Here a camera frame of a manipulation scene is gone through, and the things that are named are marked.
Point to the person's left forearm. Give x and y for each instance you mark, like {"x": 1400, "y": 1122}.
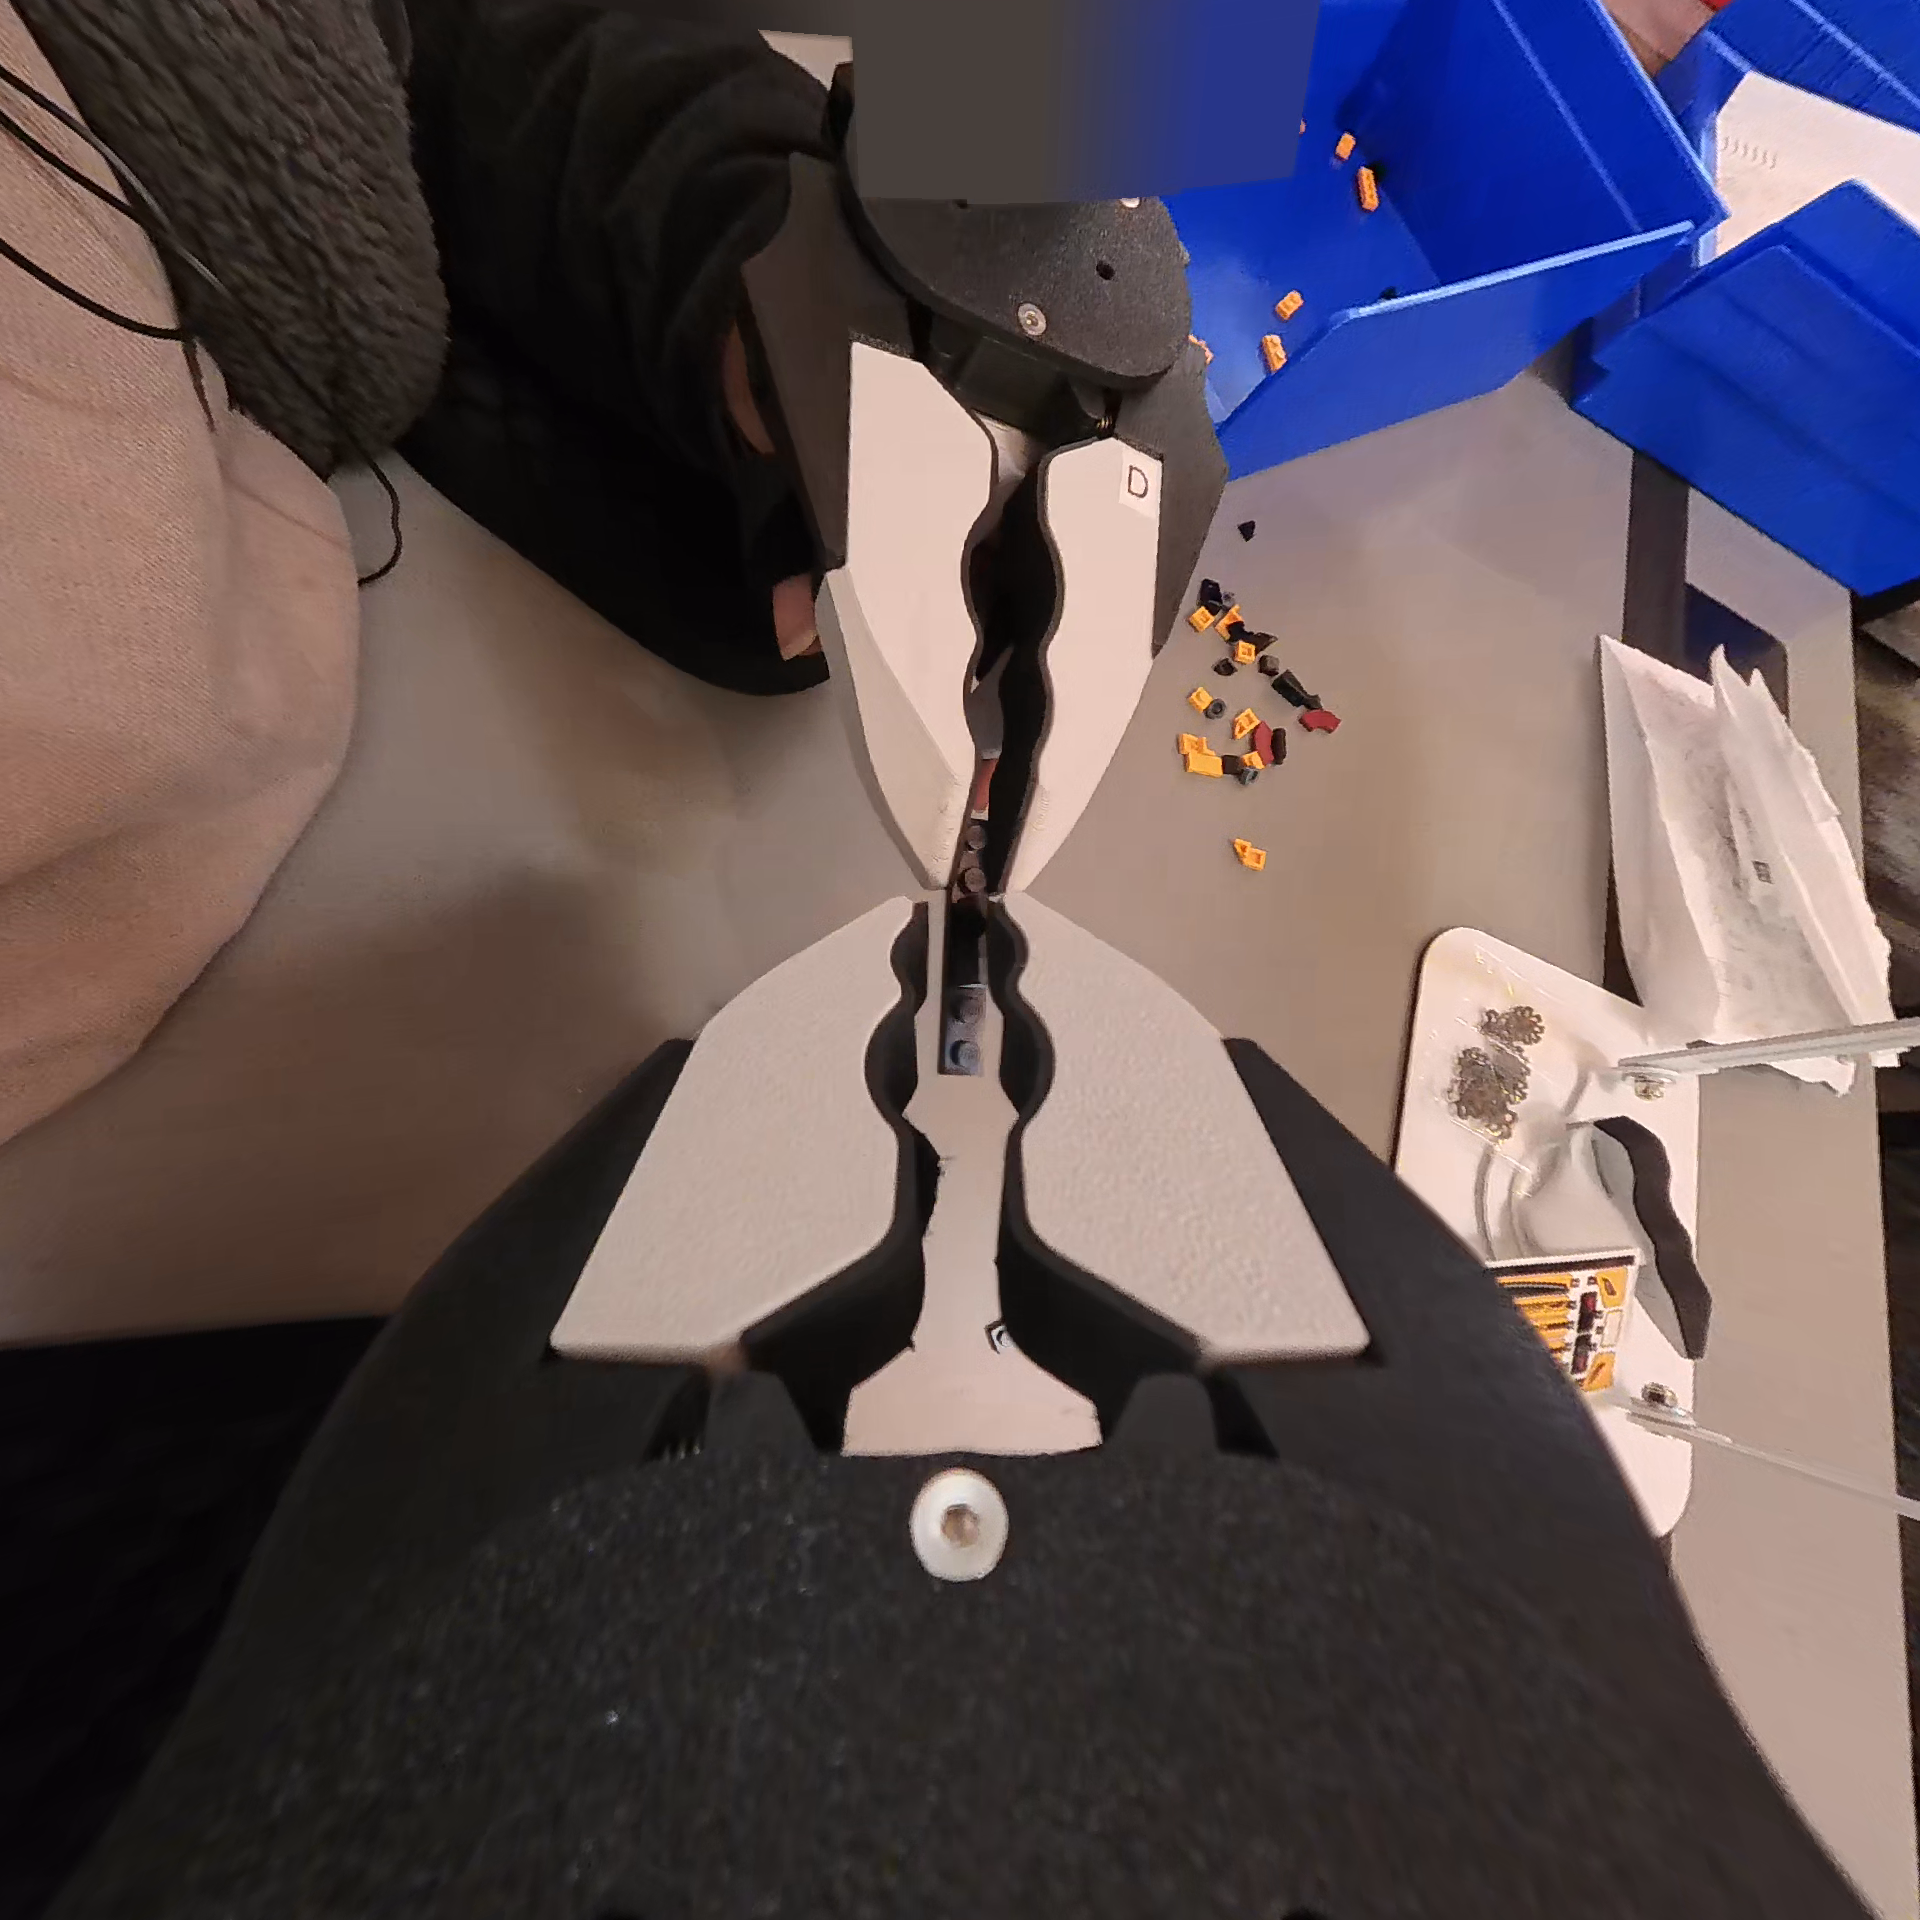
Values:
{"x": 599, "y": 302}

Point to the pile of small loose bricks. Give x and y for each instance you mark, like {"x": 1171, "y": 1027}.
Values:
{"x": 1252, "y": 675}

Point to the long black brick plate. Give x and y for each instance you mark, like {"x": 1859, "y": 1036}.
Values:
{"x": 969, "y": 1021}

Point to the cluster of small silver parts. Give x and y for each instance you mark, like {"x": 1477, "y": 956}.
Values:
{"x": 1493, "y": 1072}

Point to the dark fleece jacket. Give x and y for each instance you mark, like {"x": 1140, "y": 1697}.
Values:
{"x": 272, "y": 194}

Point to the person's left hand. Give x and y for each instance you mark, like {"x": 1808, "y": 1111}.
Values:
{"x": 799, "y": 623}

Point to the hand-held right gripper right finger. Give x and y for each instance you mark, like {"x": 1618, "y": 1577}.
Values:
{"x": 1185, "y": 1170}

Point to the black curved plastic piece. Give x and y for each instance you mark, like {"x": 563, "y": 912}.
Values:
{"x": 1665, "y": 1231}

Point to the white tray with parts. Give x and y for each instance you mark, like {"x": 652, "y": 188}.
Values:
{"x": 1501, "y": 1202}

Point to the beige sweatshirt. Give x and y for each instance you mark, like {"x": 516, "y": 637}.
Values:
{"x": 151, "y": 721}

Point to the crumpled white paper bag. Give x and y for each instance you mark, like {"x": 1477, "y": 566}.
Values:
{"x": 1725, "y": 857}

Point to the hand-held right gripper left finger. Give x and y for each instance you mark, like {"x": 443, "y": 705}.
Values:
{"x": 752, "y": 1170}

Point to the grey desk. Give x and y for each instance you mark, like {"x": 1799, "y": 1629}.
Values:
{"x": 526, "y": 839}

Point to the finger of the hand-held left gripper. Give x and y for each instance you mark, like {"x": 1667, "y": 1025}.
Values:
{"x": 1104, "y": 631}
{"x": 900, "y": 599}

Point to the white paper sheet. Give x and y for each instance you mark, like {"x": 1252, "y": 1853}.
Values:
{"x": 1785, "y": 166}

